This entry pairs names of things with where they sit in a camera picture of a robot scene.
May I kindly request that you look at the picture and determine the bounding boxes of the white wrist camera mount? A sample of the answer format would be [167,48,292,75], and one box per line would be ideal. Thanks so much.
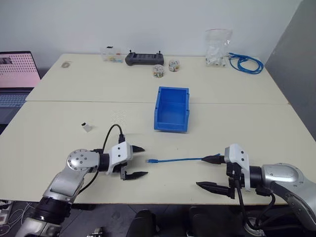
[105,141,133,175]
[223,143,253,193]

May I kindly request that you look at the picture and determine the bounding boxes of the blue plastic bin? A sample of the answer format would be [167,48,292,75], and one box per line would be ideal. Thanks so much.
[153,86,191,134]

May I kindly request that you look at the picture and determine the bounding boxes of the coiled blue network cables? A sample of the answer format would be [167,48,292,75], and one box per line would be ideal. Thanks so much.
[226,52,265,75]

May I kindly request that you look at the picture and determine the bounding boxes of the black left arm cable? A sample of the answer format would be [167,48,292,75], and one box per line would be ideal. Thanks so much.
[74,124,127,198]

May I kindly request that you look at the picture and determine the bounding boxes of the laptop with pink screen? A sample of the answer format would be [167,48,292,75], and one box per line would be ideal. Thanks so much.
[0,51,41,135]

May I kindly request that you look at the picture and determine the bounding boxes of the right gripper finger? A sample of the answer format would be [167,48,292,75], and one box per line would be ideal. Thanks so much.
[200,154,226,165]
[196,181,232,198]

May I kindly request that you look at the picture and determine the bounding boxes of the short blue network cable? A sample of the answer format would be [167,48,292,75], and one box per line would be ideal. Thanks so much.
[147,153,221,164]

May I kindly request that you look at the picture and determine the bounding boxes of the dark grey handheld controller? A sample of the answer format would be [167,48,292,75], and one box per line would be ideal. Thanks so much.
[124,49,166,67]

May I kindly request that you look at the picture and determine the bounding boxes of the small jar of colourful bits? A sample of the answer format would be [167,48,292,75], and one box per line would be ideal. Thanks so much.
[153,64,165,79]
[168,58,181,73]

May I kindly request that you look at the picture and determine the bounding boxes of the clear box of small parts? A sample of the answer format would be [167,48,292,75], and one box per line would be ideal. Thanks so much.
[100,45,124,64]

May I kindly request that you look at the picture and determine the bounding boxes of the dark rounded shape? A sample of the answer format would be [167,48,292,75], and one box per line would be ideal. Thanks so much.
[134,209,157,237]
[188,205,218,237]

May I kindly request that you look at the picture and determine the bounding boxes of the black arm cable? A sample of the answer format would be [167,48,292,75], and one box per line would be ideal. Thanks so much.
[231,179,278,229]
[74,124,127,198]

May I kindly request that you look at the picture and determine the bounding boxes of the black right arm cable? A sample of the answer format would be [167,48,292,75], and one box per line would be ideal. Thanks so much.
[231,179,278,229]

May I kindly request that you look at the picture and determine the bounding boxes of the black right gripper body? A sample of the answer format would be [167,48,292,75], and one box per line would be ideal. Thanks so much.
[223,155,244,199]

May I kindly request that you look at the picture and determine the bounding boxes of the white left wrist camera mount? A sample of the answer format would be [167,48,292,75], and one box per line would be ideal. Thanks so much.
[105,141,133,175]

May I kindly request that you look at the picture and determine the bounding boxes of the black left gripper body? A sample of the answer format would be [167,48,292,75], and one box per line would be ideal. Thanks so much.
[113,144,136,181]

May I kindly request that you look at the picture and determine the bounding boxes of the white cords on floor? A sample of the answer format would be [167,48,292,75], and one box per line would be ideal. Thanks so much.
[0,199,34,226]

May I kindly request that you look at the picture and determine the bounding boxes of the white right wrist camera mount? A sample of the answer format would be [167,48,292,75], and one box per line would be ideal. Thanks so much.
[223,143,253,193]

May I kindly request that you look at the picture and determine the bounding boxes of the clear bag of white couplers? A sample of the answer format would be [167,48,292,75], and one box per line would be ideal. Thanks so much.
[204,29,234,68]

